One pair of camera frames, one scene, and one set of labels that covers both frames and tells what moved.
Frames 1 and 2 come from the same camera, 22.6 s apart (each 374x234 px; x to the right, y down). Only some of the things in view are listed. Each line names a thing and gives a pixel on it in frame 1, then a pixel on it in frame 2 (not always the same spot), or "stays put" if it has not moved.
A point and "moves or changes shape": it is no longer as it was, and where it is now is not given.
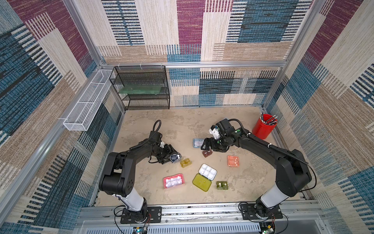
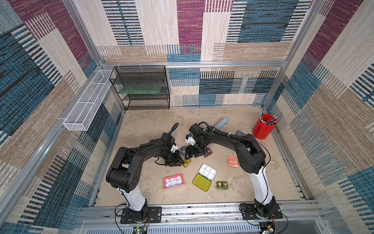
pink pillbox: (173, 181) stays put
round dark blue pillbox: (175, 157) moves or changes shape
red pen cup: (264, 126) stays put
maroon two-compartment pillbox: (206, 153) stays put
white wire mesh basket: (81, 117) stays put
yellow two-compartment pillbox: (185, 163) stays put
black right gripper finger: (203, 146) → (188, 152)
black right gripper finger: (222, 149) → (197, 154)
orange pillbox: (233, 161) stays put
